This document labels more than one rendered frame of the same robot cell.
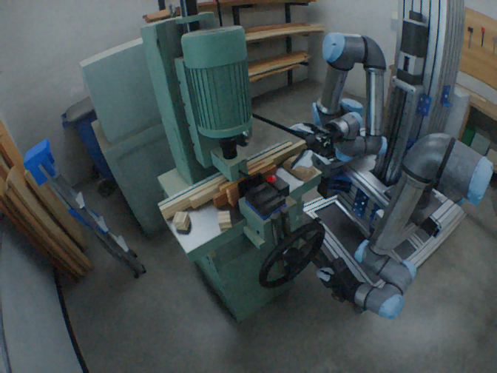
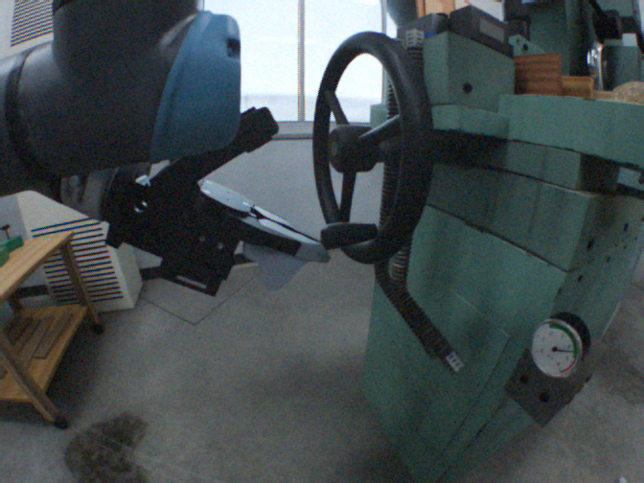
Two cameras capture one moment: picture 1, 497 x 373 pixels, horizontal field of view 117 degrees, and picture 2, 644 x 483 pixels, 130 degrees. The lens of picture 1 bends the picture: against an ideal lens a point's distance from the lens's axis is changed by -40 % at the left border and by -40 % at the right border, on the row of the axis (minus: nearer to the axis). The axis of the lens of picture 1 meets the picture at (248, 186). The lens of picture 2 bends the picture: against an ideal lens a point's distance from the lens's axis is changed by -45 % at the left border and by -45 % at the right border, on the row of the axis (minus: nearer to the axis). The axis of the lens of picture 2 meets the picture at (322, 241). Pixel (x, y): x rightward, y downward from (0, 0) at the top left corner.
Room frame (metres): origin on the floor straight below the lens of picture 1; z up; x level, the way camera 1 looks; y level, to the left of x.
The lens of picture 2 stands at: (0.47, -0.47, 0.83)
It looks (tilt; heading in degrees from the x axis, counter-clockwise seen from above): 23 degrees down; 103
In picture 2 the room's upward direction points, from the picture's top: straight up
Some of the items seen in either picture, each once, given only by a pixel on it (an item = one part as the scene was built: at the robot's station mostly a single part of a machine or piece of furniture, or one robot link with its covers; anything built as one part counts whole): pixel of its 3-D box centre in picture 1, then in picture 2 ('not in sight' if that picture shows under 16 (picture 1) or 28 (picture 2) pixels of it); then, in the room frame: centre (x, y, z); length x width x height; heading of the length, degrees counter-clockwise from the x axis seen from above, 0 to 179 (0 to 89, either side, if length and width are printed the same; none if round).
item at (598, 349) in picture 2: (304, 225); (559, 370); (0.74, -0.25, 0.58); 0.12 x 0.08 x 0.08; 31
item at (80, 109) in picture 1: (103, 140); not in sight; (2.09, 1.43, 0.48); 0.64 x 0.54 x 0.97; 128
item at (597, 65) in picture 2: (239, 133); (601, 70); (0.90, 0.01, 1.02); 0.12 x 0.03 x 0.12; 31
